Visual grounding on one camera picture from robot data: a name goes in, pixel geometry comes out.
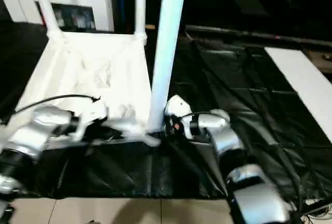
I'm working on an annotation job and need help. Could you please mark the white plastic table top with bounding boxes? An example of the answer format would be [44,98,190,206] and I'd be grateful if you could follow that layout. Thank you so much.
[5,30,162,150]

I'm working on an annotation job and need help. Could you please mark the white plastic table leg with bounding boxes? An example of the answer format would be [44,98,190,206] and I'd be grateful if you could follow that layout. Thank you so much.
[133,0,149,42]
[31,0,66,43]
[145,0,189,134]

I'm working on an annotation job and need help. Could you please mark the black plastic mat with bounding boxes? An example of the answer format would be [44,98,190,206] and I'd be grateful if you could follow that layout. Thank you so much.
[0,22,332,200]

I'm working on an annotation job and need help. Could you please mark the small bottles behind glass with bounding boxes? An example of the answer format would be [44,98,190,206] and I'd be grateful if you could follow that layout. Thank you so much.
[35,4,97,31]

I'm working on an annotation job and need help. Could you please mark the white paper sheet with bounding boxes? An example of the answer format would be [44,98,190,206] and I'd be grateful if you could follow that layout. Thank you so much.
[264,47,332,144]

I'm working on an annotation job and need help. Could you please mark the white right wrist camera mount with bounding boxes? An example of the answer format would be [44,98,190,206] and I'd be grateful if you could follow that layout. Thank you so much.
[164,95,195,139]

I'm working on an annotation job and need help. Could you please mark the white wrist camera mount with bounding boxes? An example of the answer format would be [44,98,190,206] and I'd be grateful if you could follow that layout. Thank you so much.
[164,95,195,139]
[72,97,109,143]

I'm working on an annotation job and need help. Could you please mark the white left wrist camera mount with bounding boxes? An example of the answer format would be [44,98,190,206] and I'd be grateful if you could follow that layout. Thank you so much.
[72,97,109,143]

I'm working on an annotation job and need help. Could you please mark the dark metal rail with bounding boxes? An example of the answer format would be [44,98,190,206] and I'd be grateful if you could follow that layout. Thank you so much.
[185,25,332,47]

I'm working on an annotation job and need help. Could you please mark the black floor cables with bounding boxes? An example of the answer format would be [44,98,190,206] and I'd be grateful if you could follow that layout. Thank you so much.
[295,195,332,224]

